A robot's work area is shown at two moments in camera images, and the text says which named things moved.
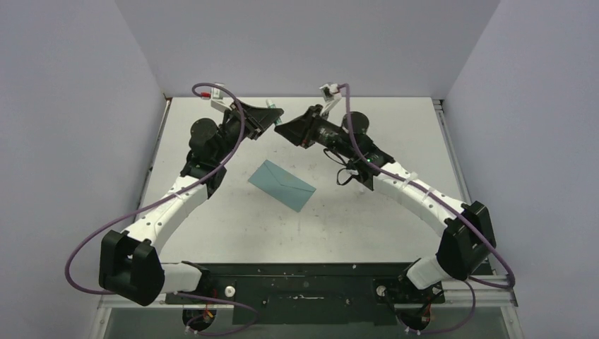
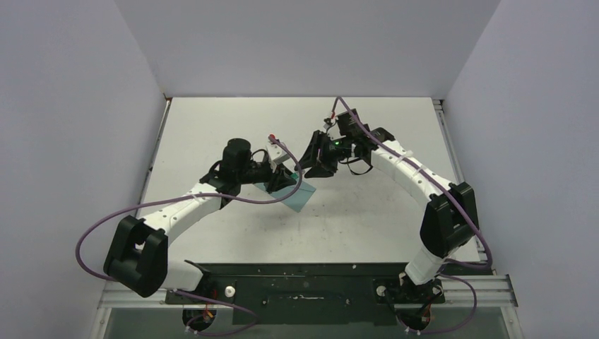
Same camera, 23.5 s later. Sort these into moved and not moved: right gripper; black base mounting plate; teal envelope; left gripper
Moved: right gripper; left gripper
Not moved: teal envelope; black base mounting plate
